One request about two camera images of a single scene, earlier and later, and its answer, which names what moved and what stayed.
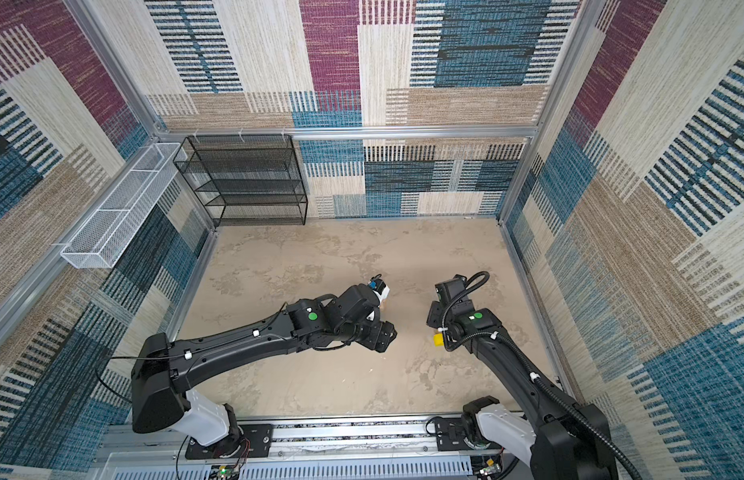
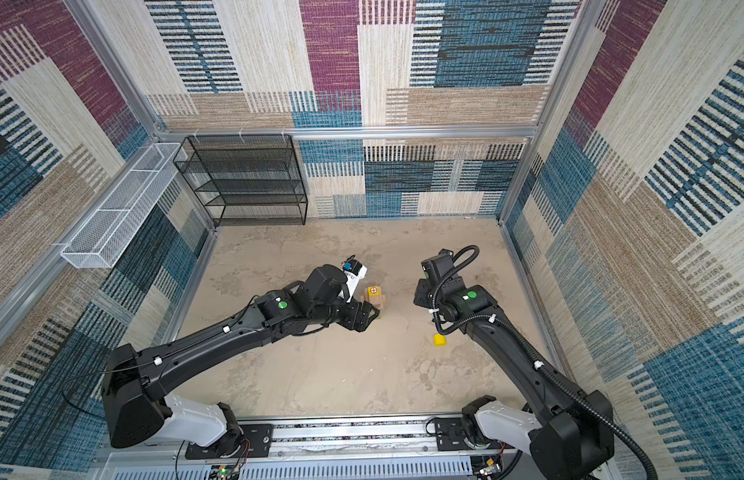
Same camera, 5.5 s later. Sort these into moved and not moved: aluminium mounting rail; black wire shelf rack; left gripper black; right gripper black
Moved: left gripper black; right gripper black
Not moved: aluminium mounting rail; black wire shelf rack
